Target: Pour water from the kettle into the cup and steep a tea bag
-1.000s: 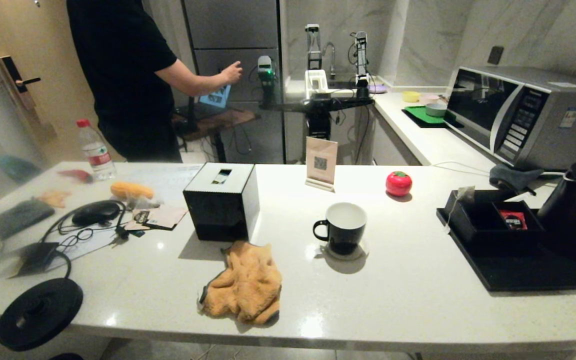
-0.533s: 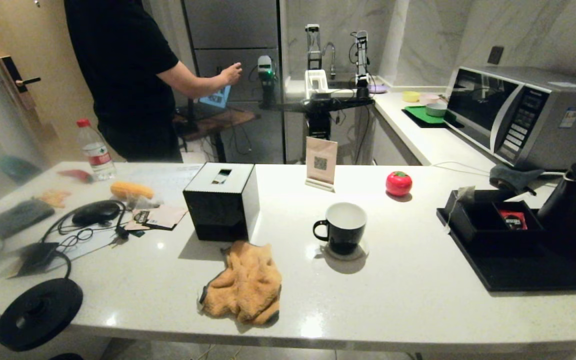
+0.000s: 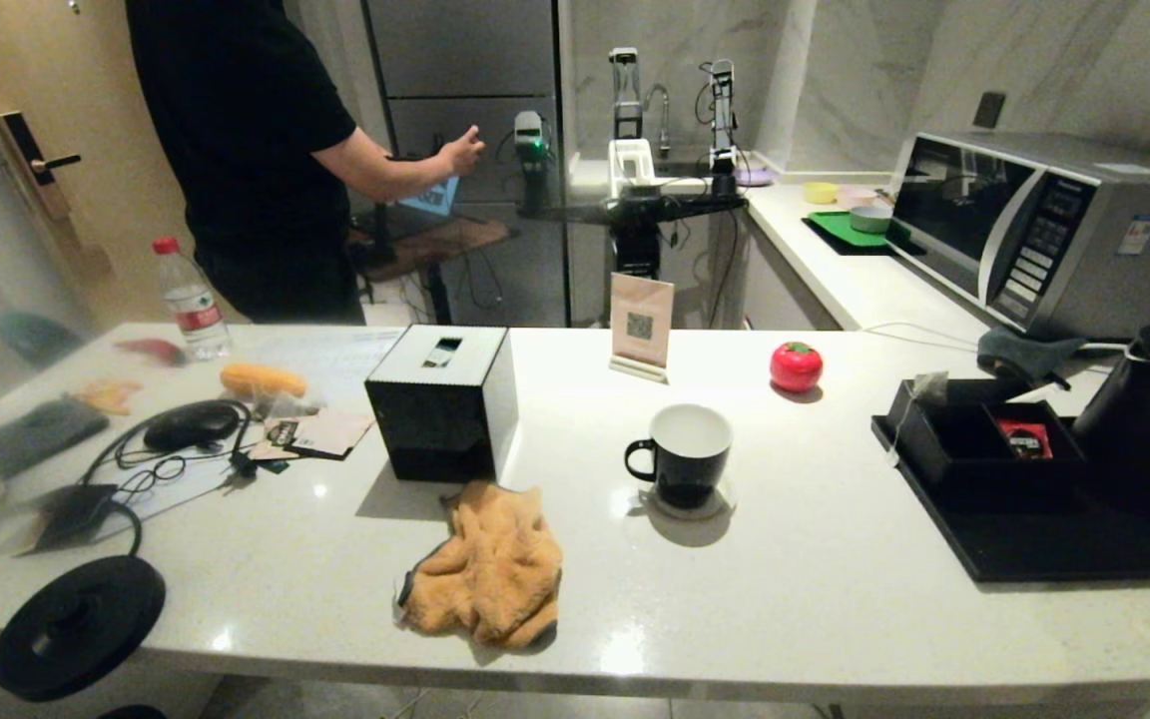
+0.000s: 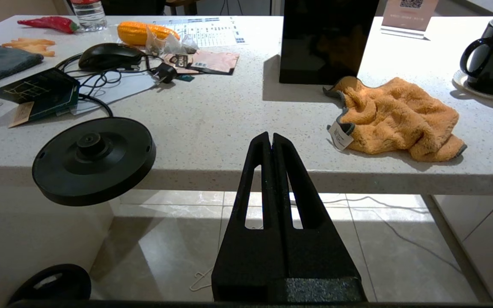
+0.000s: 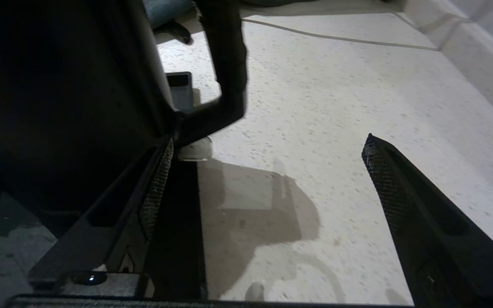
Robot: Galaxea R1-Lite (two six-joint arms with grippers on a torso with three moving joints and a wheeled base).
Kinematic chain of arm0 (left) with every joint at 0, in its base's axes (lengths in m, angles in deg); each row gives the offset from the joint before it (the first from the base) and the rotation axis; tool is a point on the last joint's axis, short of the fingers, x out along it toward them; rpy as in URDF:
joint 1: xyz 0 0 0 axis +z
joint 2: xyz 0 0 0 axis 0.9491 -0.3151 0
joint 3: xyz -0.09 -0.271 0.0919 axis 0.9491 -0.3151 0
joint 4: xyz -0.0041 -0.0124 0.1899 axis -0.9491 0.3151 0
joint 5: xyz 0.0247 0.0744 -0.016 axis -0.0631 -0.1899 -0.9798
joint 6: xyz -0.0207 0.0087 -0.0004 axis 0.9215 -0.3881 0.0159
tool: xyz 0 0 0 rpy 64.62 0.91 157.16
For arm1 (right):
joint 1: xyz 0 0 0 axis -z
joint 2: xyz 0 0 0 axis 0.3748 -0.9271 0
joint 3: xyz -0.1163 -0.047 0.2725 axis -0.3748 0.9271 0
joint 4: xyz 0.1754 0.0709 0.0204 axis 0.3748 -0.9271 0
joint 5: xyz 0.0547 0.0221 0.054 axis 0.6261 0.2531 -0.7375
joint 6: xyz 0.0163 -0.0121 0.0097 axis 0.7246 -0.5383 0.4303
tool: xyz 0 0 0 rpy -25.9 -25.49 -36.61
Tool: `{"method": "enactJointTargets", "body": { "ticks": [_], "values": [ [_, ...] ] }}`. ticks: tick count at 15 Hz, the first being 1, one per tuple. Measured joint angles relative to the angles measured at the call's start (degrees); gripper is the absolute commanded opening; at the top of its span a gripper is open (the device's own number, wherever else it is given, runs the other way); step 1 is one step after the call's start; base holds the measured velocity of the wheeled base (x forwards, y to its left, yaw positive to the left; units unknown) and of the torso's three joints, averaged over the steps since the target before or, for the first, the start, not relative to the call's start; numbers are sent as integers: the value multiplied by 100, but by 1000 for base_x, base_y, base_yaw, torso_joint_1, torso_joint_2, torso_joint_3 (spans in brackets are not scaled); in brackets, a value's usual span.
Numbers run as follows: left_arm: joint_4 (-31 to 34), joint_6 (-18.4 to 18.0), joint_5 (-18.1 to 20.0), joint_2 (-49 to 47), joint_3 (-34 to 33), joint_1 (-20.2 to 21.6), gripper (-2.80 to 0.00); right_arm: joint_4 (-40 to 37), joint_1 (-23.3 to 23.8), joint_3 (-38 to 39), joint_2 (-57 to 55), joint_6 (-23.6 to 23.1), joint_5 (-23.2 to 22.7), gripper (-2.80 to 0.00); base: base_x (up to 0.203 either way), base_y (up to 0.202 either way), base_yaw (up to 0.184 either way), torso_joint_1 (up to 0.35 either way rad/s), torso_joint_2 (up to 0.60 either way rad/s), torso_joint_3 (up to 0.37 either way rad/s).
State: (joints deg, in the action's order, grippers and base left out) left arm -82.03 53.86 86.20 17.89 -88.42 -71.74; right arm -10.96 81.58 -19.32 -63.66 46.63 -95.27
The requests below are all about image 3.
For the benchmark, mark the person's right hand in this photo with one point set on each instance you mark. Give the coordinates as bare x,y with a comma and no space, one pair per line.
462,155

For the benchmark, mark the person's right forearm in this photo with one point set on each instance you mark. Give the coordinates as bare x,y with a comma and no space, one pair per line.
385,180

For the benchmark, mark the white tea bag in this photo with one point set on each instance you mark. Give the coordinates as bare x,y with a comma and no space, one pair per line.
929,387

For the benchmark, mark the laptop with blue screen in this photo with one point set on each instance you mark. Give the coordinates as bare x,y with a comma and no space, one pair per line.
435,200

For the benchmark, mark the grey device green light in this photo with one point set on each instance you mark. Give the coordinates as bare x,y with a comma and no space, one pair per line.
530,145

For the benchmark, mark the brown wooden side table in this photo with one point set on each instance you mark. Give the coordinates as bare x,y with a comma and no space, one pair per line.
445,245

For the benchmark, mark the grey refrigerator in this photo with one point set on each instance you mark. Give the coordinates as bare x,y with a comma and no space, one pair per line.
475,60

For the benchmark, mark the white plastic stand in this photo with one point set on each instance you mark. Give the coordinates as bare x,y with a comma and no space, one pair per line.
630,165

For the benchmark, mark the black teleoperation rig stand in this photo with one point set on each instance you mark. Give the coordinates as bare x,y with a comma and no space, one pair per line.
635,212

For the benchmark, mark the chrome faucet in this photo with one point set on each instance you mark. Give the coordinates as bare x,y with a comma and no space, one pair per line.
662,118

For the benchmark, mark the person in black shirt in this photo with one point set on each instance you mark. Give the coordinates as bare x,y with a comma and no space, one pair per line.
236,150

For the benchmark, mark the beige QR code sign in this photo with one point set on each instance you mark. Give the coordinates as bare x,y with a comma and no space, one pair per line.
641,320

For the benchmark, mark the black white tissue box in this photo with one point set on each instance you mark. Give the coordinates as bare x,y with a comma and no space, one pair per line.
435,419

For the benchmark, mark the purple plate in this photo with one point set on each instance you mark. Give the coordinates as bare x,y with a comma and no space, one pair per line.
755,179

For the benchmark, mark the yellow corn cob toy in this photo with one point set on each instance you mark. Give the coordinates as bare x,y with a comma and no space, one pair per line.
264,380

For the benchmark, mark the beige paper card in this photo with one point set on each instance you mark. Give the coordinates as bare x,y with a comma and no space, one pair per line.
335,432

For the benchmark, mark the clear water bottle red cap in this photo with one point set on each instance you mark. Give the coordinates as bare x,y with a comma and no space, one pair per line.
192,310

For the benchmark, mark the black printed packet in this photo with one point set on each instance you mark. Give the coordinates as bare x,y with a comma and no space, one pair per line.
283,434

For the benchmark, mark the yellow bowl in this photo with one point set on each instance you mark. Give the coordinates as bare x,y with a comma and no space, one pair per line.
820,193

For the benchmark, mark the red chili pepper toy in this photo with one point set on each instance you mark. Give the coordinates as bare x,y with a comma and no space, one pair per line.
154,352

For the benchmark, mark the black computer mouse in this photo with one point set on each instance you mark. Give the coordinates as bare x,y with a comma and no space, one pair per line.
196,424

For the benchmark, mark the beige wooden door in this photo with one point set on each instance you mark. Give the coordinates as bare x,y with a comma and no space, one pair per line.
86,80

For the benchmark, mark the green cutting mat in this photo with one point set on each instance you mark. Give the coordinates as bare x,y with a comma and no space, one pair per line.
840,230

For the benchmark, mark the black mug white inside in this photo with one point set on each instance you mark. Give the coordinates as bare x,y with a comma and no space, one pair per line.
685,469

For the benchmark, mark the pink bowl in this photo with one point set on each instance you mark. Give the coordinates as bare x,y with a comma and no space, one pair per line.
855,195

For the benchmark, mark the red tomato-shaped timer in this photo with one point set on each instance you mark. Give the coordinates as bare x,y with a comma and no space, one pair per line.
796,368

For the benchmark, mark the green bowl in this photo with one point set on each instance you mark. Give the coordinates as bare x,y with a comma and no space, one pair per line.
870,220

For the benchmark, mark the orange microfibre cloth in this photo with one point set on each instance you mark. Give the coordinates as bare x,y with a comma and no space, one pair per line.
495,569

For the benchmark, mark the small orange rag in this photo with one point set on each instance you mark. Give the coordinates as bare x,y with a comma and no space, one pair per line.
111,395

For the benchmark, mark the round white coaster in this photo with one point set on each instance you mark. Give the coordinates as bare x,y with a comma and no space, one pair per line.
722,507

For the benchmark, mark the teal cloth bundle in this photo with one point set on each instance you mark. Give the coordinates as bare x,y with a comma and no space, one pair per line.
36,338

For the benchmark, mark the dark grey wallet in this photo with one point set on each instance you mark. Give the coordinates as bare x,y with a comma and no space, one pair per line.
36,436

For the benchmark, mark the black compartment organizer box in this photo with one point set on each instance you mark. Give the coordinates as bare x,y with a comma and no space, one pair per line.
954,449

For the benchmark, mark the dark grey cloth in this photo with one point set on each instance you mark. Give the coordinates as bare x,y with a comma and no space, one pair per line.
1022,352

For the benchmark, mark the black round kettle base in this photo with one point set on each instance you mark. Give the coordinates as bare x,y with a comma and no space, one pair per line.
76,629

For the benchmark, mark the red sachet packet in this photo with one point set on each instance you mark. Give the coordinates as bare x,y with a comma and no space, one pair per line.
1022,436

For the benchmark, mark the silver microwave oven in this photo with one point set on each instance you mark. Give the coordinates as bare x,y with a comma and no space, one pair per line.
1134,280

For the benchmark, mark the black rectangular tray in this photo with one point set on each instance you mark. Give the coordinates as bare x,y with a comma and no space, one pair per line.
1084,539

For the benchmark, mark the dark wall socket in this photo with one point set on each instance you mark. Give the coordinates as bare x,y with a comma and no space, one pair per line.
987,110

